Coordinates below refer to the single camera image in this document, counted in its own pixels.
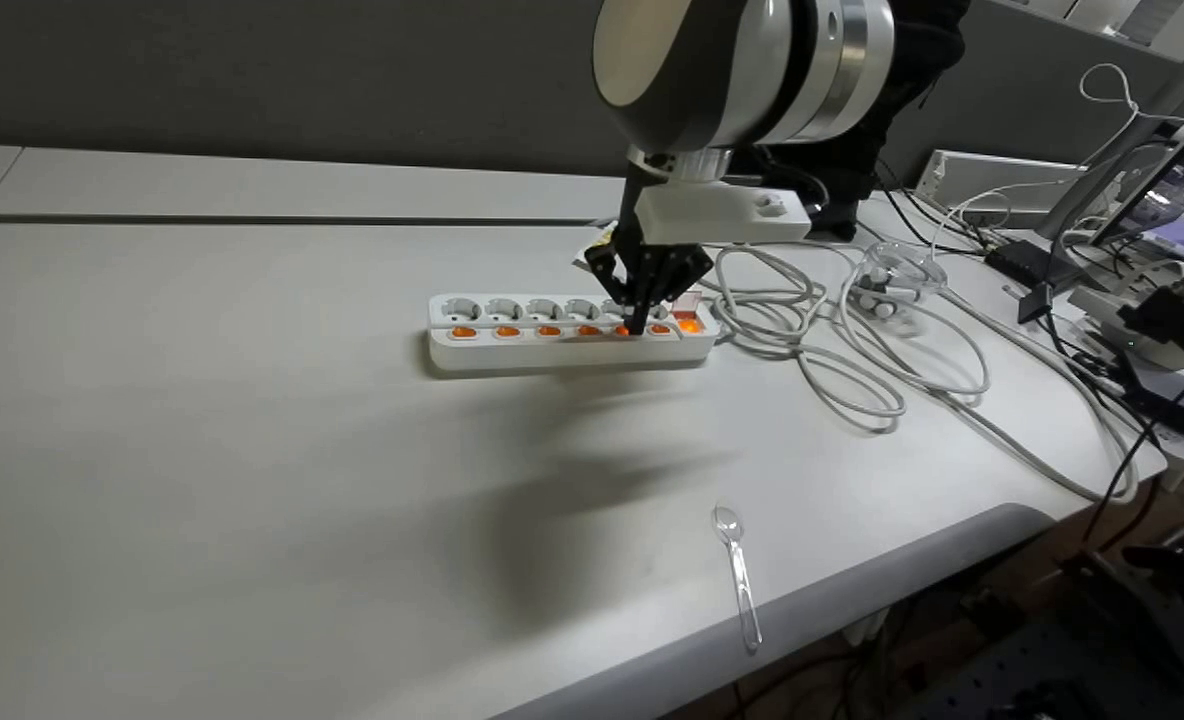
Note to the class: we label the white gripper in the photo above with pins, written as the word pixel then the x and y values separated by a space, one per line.
pixel 717 206

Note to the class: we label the clear plastic wrapper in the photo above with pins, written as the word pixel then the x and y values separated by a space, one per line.
pixel 893 283

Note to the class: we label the black adapter box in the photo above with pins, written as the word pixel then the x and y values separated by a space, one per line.
pixel 1035 269

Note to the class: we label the clear plastic spoon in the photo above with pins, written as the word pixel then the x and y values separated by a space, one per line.
pixel 737 565

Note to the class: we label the silver angled stand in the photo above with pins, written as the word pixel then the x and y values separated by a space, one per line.
pixel 1126 160

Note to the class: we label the white flat box device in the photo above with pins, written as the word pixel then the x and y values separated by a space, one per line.
pixel 996 183

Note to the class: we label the white six-socket power strip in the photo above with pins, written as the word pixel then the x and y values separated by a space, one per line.
pixel 536 351

